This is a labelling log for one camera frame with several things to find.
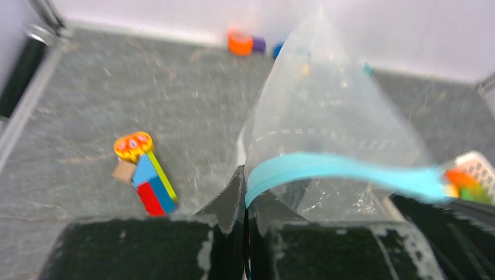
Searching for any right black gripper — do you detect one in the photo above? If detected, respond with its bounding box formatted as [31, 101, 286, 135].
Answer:
[391, 194, 494, 279]

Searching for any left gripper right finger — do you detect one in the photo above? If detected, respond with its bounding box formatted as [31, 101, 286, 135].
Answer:
[248, 191, 445, 279]

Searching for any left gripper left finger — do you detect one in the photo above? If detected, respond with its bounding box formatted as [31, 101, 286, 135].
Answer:
[39, 166, 246, 279]

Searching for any clear zip top bag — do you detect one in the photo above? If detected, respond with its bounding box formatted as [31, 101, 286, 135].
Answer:
[243, 10, 448, 221]

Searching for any orange green mango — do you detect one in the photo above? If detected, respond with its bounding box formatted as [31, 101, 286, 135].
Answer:
[444, 169, 492, 205]

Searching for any white perforated plastic basket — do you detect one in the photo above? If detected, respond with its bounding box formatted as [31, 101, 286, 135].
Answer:
[446, 150, 494, 205]

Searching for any multicolour toy block stack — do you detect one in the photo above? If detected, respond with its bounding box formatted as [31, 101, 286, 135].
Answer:
[113, 131, 178, 216]

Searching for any teal block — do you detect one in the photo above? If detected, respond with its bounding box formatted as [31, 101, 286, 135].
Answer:
[363, 63, 374, 77]

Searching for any blue toy car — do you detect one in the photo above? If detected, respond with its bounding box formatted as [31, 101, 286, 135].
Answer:
[273, 41, 285, 60]

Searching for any purple block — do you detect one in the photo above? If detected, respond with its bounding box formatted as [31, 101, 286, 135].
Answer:
[252, 37, 266, 54]

